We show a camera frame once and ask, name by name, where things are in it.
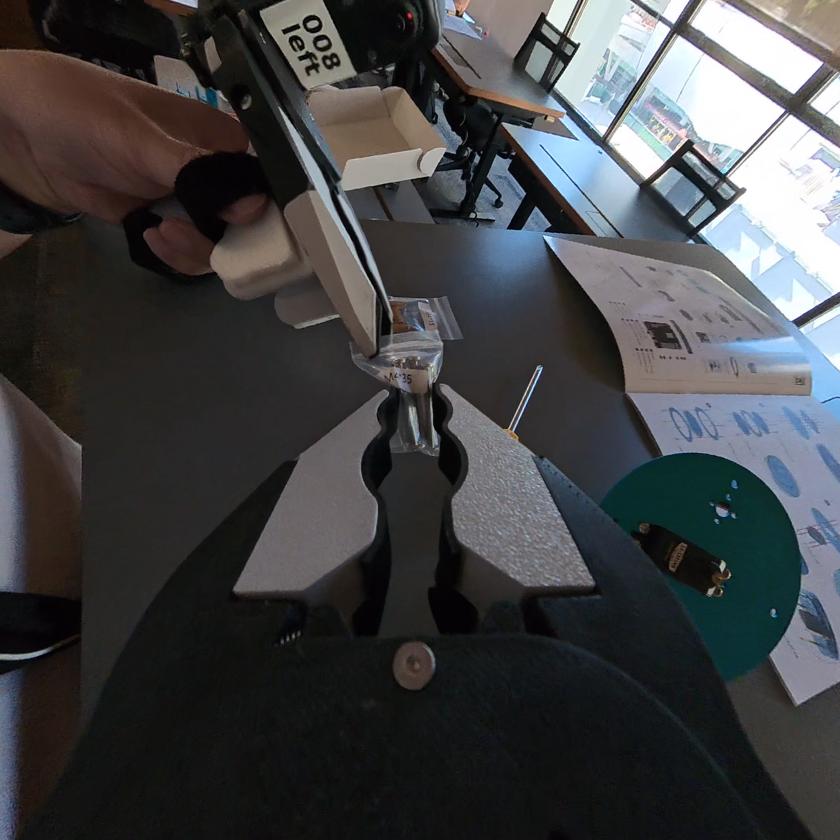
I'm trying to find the clear bag of long screws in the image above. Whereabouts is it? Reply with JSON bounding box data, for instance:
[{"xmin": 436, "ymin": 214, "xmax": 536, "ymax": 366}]
[{"xmin": 350, "ymin": 338, "xmax": 446, "ymax": 457}]

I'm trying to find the dark grey desk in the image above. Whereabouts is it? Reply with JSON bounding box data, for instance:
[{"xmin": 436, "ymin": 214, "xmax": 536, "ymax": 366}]
[{"xmin": 79, "ymin": 220, "xmax": 840, "ymax": 840}]

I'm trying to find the person's left hand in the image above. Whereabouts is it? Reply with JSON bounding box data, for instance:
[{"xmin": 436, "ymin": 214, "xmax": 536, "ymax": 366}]
[{"xmin": 0, "ymin": 49, "xmax": 269, "ymax": 277}]

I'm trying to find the black servo motor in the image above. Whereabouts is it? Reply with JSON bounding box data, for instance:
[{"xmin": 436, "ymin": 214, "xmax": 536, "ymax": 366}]
[{"xmin": 630, "ymin": 521, "xmax": 732, "ymax": 598}]

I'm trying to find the dark long table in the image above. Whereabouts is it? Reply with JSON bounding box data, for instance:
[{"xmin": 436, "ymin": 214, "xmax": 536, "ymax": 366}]
[{"xmin": 502, "ymin": 118, "xmax": 706, "ymax": 244}]

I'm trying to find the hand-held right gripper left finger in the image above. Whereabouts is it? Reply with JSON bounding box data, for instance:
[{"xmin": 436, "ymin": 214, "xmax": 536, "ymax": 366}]
[{"xmin": 233, "ymin": 390, "xmax": 398, "ymax": 637}]

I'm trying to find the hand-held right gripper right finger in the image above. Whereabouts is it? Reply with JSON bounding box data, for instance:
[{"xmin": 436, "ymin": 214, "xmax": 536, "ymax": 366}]
[{"xmin": 427, "ymin": 382, "xmax": 597, "ymax": 636}]

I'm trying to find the open instruction booklet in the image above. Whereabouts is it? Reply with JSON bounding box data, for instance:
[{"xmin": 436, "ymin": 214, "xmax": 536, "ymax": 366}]
[{"xmin": 543, "ymin": 235, "xmax": 840, "ymax": 706}]

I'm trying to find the large window wall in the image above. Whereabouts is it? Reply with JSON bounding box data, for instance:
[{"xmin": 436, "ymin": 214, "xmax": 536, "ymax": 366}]
[{"xmin": 545, "ymin": 0, "xmax": 840, "ymax": 329}]

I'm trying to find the clear bag of brass standoffs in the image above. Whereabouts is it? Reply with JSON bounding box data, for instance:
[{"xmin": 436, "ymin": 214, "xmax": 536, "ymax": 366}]
[{"xmin": 386, "ymin": 295, "xmax": 464, "ymax": 343}]

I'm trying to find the white blue printed box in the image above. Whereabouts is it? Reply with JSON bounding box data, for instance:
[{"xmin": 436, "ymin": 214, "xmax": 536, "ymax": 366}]
[{"xmin": 154, "ymin": 56, "xmax": 234, "ymax": 118}]

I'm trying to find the black frame chair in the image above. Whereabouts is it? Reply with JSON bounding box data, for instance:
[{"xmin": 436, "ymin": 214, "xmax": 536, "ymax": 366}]
[
  {"xmin": 640, "ymin": 138, "xmax": 747, "ymax": 240},
  {"xmin": 514, "ymin": 12, "xmax": 581, "ymax": 93}
]

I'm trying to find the white cardboard box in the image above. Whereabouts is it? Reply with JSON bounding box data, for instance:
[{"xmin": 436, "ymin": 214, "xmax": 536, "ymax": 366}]
[{"xmin": 305, "ymin": 85, "xmax": 447, "ymax": 191}]

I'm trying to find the wood-edged side table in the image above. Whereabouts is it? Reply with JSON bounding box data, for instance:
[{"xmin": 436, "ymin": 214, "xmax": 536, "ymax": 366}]
[{"xmin": 430, "ymin": 26, "xmax": 567, "ymax": 122}]

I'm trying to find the yellow-handled screwdriver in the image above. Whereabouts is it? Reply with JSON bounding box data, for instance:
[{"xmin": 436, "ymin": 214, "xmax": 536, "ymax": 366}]
[{"xmin": 504, "ymin": 365, "xmax": 544, "ymax": 439}]

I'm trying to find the black office chair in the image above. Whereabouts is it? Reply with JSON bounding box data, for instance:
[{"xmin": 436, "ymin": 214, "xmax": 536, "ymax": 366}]
[{"xmin": 430, "ymin": 98, "xmax": 519, "ymax": 224}]

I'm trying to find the black lanyard strap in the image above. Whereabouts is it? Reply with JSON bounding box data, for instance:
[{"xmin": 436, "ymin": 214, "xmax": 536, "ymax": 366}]
[{"xmin": 0, "ymin": 591, "xmax": 83, "ymax": 677}]

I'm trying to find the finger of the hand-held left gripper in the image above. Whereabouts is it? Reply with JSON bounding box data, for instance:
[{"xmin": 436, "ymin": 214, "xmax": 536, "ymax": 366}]
[
  {"xmin": 283, "ymin": 189, "xmax": 395, "ymax": 361},
  {"xmin": 277, "ymin": 104, "xmax": 345, "ymax": 191}
]

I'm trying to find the person's white shirt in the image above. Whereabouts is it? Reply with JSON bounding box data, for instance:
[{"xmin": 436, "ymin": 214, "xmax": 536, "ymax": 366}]
[{"xmin": 0, "ymin": 374, "xmax": 83, "ymax": 840}]

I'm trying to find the teal round plate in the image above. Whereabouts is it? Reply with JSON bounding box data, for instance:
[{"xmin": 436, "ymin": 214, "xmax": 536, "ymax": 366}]
[{"xmin": 598, "ymin": 453, "xmax": 805, "ymax": 680}]

